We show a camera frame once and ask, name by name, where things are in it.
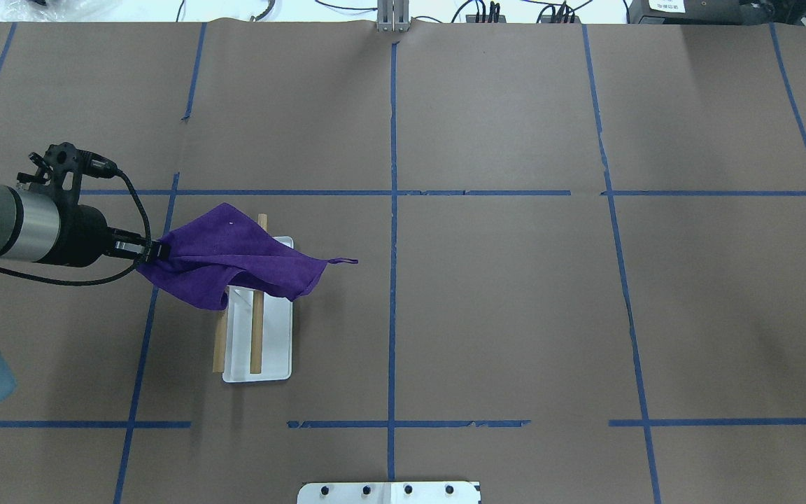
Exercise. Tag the aluminium frame post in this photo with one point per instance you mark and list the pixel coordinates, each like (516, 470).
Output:
(393, 16)

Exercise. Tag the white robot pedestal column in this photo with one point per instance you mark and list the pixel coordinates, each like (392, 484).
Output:
(391, 492)

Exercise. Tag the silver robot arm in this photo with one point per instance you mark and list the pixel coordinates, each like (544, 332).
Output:
(50, 227)

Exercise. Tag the wooden rack rod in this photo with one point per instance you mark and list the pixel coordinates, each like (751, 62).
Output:
(220, 343)
(256, 333)

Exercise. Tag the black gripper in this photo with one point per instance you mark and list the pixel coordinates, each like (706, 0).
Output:
(85, 234)

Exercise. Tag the wooden rack rod front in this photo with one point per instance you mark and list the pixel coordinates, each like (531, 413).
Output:
(256, 333)

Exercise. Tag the black box with label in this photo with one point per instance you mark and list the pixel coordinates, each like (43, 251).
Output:
(702, 12)

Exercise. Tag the white towel rack base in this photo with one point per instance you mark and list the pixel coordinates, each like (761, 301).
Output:
(277, 354)

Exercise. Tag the purple towel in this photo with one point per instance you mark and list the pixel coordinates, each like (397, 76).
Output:
(226, 247)

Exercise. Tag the wooden rack rod rear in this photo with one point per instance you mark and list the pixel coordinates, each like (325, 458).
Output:
(220, 343)

